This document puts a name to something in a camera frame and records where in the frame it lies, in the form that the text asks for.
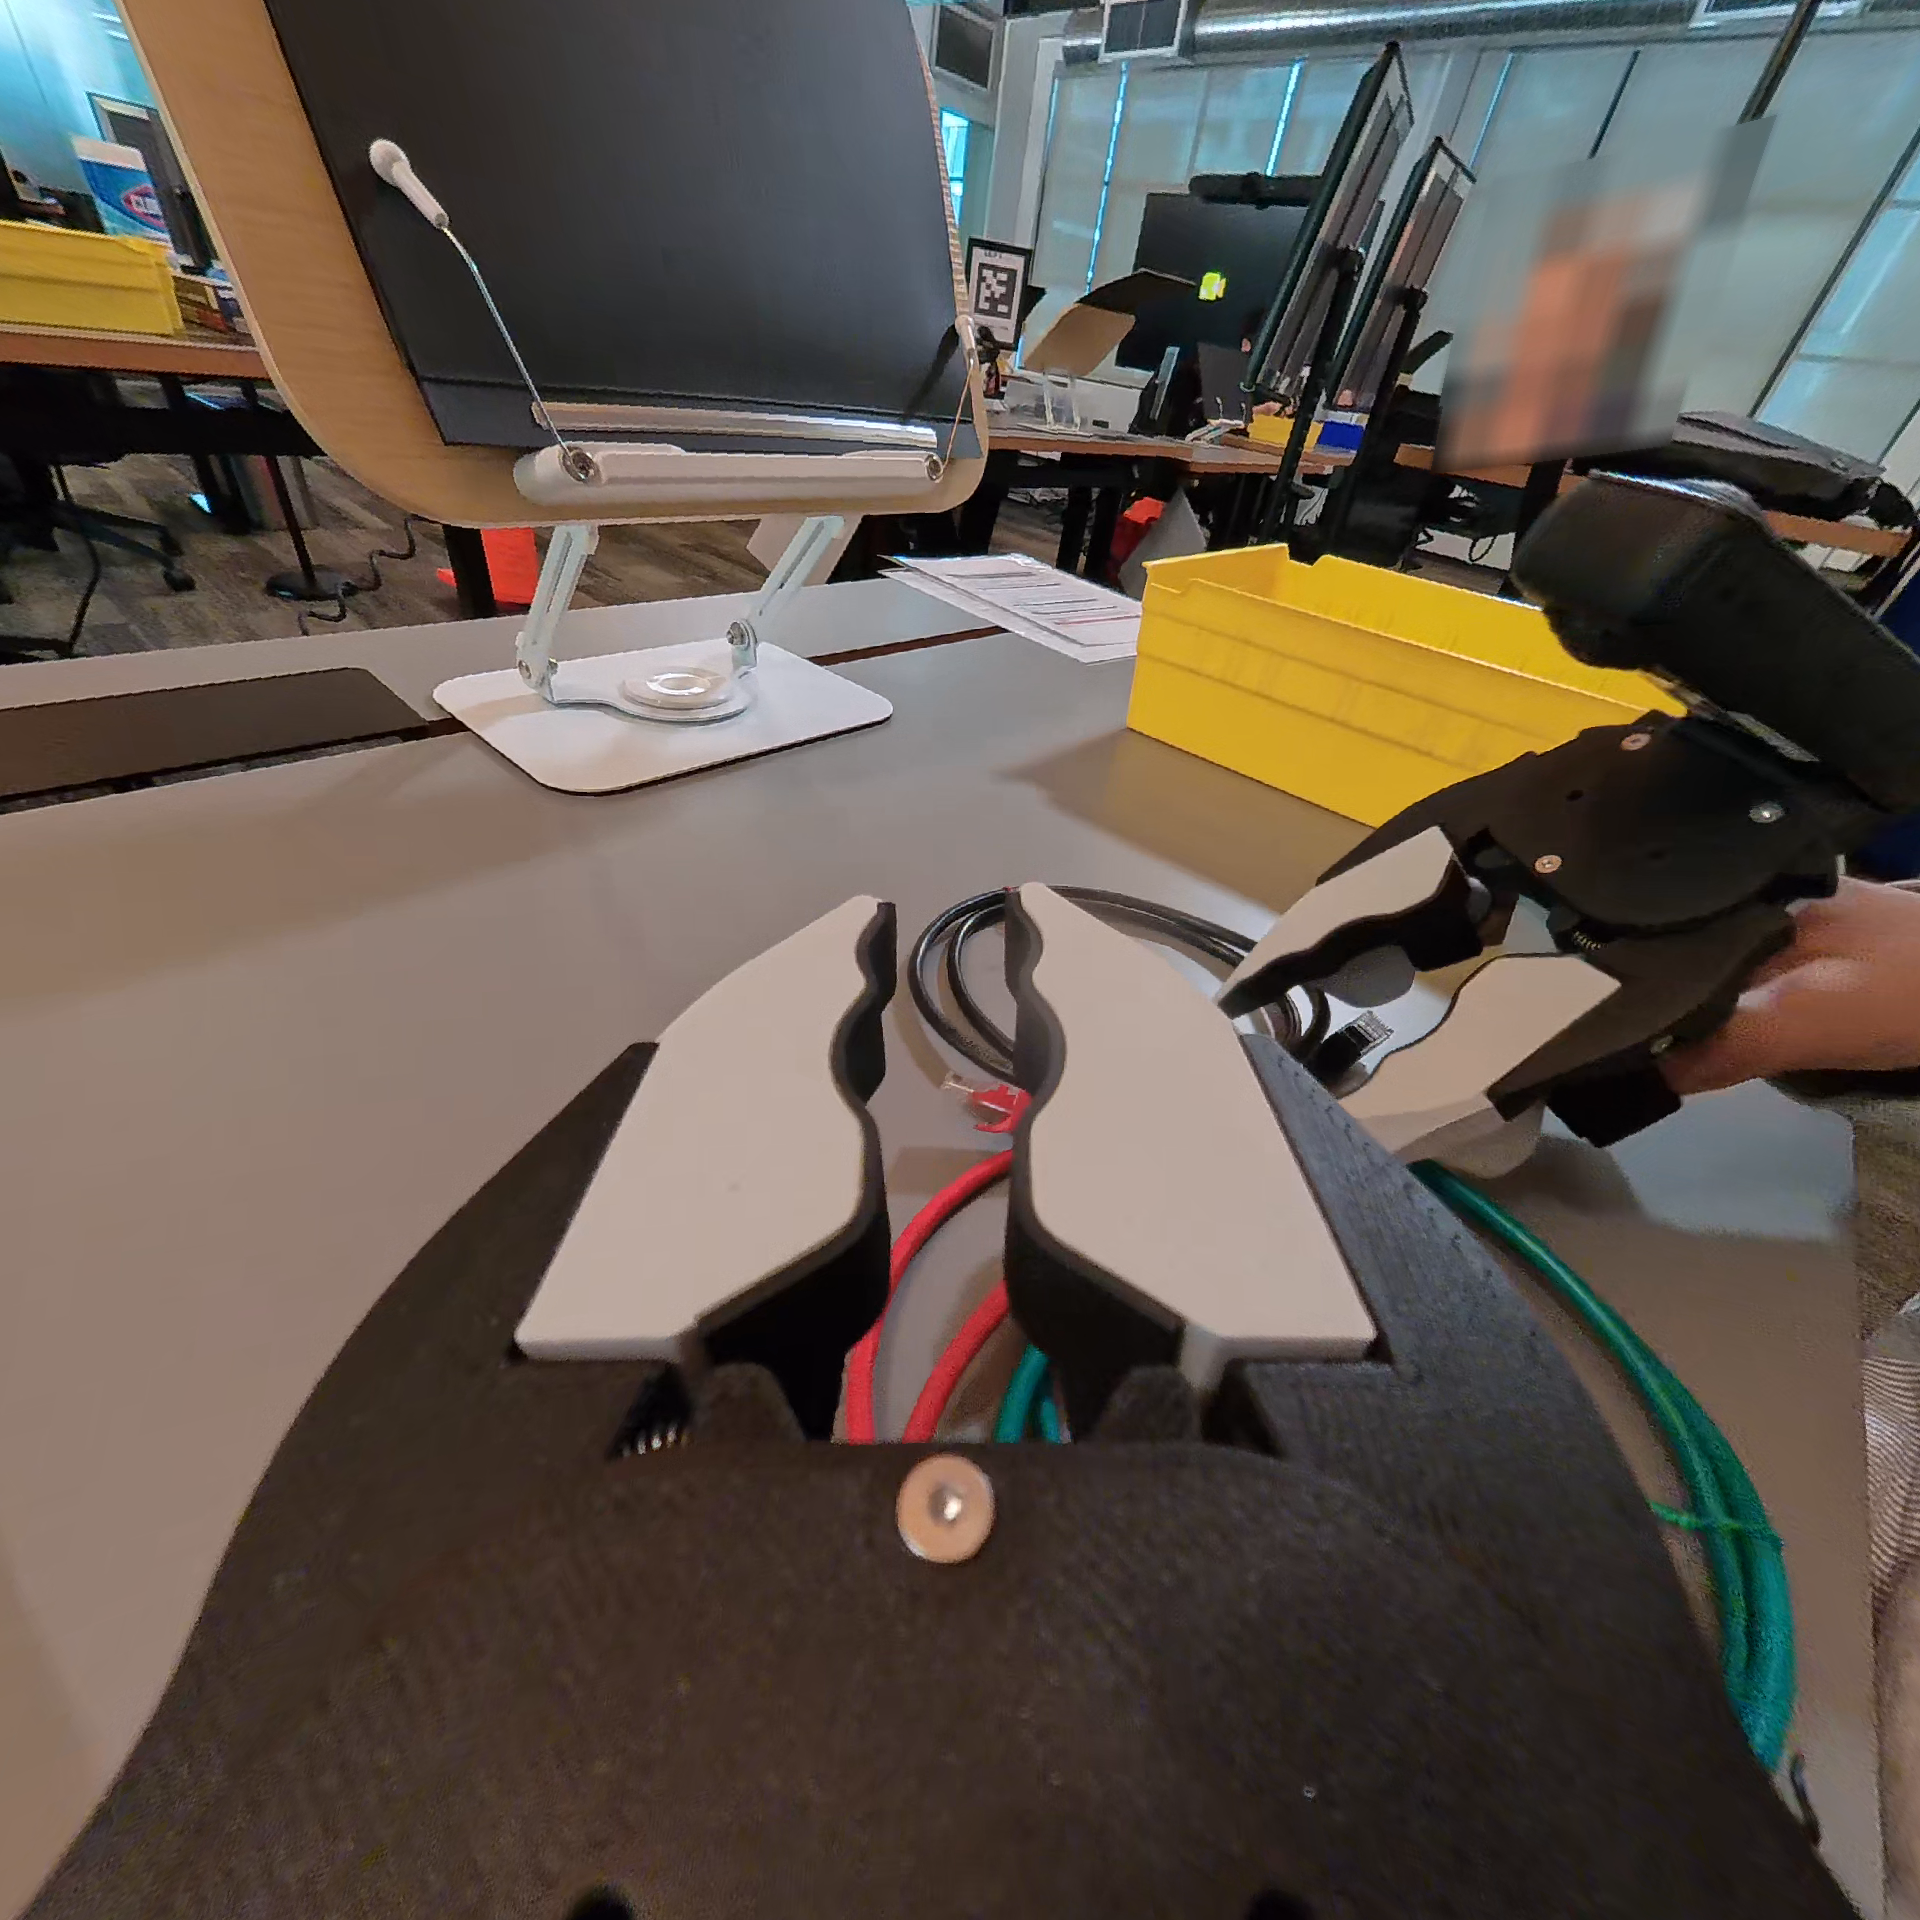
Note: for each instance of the open cardboard box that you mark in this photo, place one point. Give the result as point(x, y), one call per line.
point(1103, 323)

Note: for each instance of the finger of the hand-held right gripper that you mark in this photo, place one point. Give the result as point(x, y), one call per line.
point(1349, 931)
point(1484, 1065)

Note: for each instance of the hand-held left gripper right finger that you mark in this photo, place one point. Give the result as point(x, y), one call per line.
point(1184, 1185)

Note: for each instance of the small marker board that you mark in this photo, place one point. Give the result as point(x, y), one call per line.
point(997, 294)

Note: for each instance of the printed paper sheet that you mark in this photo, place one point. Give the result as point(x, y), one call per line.
point(1035, 609)

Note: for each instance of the small yellow bin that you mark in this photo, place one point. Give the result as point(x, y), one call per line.
point(76, 283)

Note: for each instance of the black tilted monitor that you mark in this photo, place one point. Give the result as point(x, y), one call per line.
point(1335, 211)
point(1410, 283)

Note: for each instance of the white metal stand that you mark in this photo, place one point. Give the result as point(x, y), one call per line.
point(675, 734)

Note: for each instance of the silver ceiling duct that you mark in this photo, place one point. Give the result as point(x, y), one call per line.
point(1499, 24)

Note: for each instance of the black computer monitor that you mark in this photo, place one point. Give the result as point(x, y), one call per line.
point(1213, 254)

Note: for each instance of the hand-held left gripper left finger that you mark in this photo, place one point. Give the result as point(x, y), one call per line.
point(720, 1170)

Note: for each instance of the long work table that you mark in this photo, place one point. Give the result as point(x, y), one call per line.
point(119, 352)
point(1141, 441)

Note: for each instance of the black office chair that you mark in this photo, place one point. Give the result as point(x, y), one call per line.
point(76, 555)

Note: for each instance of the large yellow plastic bin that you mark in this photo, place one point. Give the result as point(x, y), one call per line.
point(1349, 690)

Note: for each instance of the orange traffic cone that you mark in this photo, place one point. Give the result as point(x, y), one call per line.
point(504, 562)

